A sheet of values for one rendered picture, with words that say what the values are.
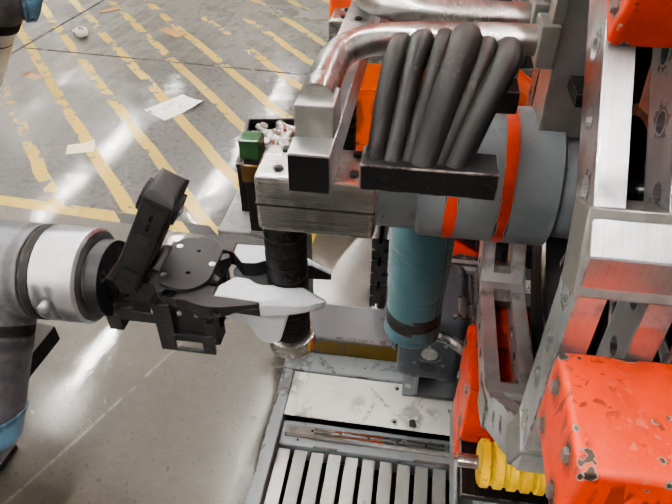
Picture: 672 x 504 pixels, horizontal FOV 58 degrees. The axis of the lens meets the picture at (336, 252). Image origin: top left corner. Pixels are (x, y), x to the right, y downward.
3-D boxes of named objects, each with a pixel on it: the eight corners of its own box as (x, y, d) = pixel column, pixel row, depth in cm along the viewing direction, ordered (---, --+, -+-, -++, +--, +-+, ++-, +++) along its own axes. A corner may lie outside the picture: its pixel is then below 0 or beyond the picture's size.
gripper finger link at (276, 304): (326, 338, 55) (232, 318, 57) (325, 290, 51) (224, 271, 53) (316, 364, 52) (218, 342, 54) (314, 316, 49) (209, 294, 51)
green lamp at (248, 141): (260, 161, 109) (258, 141, 107) (239, 159, 110) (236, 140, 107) (266, 150, 112) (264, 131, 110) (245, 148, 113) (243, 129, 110)
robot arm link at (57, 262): (67, 205, 58) (9, 271, 50) (115, 209, 57) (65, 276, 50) (91, 275, 63) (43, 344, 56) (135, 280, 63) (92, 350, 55)
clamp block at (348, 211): (373, 241, 46) (376, 182, 42) (257, 230, 47) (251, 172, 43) (379, 203, 50) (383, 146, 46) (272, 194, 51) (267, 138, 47)
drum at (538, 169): (574, 277, 61) (615, 154, 52) (363, 257, 63) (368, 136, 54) (556, 199, 71) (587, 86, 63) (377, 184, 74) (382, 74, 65)
